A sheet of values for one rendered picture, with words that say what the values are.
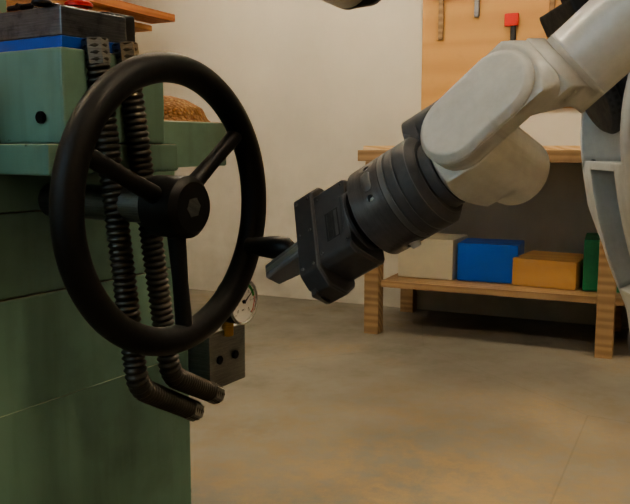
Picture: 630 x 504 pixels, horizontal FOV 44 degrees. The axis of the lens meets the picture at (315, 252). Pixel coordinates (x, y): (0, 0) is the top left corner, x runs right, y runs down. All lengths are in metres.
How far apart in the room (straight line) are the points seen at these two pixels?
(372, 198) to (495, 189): 0.11
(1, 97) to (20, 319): 0.23
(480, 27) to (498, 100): 3.47
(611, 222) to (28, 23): 0.71
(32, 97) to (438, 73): 3.44
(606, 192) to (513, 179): 0.35
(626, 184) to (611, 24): 0.30
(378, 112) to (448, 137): 3.59
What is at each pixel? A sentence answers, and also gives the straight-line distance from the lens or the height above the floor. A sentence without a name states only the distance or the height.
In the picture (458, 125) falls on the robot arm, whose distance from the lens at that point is 0.65.
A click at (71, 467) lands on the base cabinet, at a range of 0.97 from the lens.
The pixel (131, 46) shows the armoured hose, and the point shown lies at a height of 0.97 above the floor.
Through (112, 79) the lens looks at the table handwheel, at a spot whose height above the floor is 0.92.
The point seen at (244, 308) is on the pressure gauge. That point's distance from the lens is 1.07.
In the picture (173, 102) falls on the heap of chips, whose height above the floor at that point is 0.93.
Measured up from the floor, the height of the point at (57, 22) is 0.98.
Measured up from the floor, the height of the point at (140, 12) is 1.56.
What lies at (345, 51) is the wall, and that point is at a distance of 4.34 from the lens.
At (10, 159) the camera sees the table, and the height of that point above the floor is 0.85.
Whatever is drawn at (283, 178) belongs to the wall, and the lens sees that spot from 4.47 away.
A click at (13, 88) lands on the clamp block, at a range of 0.84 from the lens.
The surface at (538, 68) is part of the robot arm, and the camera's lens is 0.65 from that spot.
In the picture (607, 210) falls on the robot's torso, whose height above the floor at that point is 0.79.
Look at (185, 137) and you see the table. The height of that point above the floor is 0.88.
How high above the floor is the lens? 0.87
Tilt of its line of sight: 8 degrees down
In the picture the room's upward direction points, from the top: straight up
